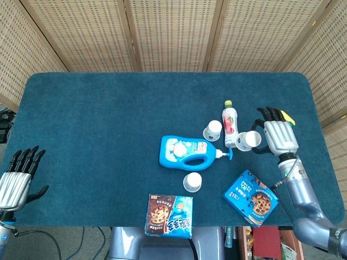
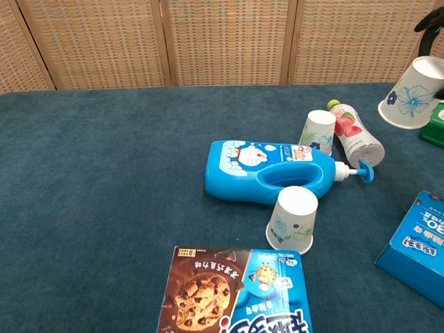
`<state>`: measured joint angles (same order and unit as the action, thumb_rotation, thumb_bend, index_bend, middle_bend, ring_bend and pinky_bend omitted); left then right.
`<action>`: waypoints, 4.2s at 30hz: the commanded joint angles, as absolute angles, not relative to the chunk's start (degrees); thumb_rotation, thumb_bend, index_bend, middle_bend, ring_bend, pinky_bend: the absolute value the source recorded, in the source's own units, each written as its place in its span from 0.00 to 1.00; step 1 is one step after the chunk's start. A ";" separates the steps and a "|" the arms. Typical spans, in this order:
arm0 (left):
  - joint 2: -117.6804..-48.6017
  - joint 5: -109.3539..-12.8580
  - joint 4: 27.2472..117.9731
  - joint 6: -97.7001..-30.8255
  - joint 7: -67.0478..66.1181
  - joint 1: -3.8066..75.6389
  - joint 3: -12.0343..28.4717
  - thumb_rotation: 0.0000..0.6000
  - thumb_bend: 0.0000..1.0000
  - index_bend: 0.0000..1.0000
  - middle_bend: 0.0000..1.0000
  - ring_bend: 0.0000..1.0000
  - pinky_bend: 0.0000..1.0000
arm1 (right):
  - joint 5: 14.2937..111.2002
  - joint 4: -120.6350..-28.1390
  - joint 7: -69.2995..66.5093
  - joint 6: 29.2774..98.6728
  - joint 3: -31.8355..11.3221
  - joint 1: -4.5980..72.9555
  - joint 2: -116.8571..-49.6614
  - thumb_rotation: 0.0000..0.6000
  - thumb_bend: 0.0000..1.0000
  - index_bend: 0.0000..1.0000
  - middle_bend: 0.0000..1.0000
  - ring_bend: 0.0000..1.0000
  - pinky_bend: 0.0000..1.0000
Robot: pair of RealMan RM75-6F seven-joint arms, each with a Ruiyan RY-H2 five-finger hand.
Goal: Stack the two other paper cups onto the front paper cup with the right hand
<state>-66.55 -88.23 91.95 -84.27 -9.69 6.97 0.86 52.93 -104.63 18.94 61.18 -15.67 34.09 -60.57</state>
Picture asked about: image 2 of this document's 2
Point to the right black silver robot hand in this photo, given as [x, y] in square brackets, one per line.
[433, 21]

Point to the white floral paper cup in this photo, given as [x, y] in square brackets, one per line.
[409, 93]
[295, 215]
[317, 132]

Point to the green box yellow lid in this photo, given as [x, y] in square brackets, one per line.
[433, 128]

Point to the pink juice bottle green cap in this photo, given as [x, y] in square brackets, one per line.
[350, 128]

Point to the woven rattan folding screen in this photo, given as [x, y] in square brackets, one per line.
[222, 41]

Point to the blue pump detergent bottle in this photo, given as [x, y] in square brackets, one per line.
[236, 180]

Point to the brown and blue cookie box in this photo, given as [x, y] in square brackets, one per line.
[208, 295]

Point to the dark blue carpet mat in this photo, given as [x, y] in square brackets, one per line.
[104, 173]

